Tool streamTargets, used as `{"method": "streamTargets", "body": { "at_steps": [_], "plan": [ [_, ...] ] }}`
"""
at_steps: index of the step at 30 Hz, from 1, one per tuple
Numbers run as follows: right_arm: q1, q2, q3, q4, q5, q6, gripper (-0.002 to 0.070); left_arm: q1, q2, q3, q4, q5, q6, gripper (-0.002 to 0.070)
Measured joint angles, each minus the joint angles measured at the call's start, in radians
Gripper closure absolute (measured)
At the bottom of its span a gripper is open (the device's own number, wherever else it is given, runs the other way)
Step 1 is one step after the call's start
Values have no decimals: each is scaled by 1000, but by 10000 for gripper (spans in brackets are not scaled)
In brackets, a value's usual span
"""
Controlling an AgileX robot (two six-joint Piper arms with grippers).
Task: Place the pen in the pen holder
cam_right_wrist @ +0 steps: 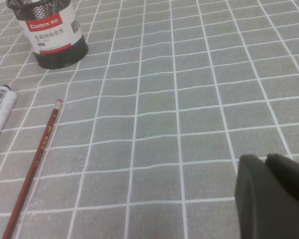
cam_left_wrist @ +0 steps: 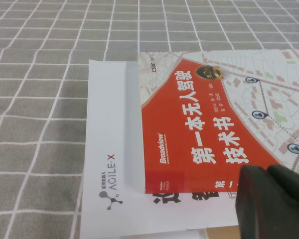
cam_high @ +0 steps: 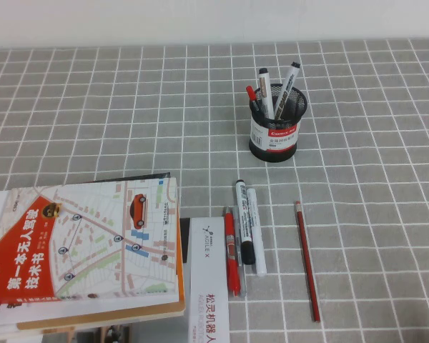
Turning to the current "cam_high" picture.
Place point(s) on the red pencil with eraser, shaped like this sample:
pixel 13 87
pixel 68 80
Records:
pixel 307 261

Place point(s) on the black mesh pen holder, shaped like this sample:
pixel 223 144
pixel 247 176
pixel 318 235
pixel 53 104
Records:
pixel 279 150

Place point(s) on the red capped pen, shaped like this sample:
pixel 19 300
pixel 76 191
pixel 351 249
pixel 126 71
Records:
pixel 250 93

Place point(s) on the red retractable pen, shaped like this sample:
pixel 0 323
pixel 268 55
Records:
pixel 231 257

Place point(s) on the clear gel pen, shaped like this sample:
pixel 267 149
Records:
pixel 243 286

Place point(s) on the white marker with black ends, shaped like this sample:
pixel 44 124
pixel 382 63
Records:
pixel 244 221

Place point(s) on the all white marker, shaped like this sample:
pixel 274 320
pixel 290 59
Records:
pixel 256 236

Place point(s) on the black notebook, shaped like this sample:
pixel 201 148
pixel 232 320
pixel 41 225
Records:
pixel 184 243

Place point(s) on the white marker with black cap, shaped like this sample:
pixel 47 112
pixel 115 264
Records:
pixel 264 89

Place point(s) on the grey grid tablecloth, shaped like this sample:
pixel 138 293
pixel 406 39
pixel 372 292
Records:
pixel 128 125

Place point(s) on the white AgileX brochure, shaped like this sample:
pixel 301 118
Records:
pixel 209 271

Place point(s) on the white whiteboard marker black lettering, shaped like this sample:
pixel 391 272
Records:
pixel 287 84

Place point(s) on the book with map cover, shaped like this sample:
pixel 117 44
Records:
pixel 93 232

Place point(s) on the orange edged book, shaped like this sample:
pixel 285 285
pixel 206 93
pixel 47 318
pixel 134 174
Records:
pixel 93 318

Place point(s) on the white book with black characters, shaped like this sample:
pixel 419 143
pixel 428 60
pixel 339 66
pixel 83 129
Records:
pixel 75 309

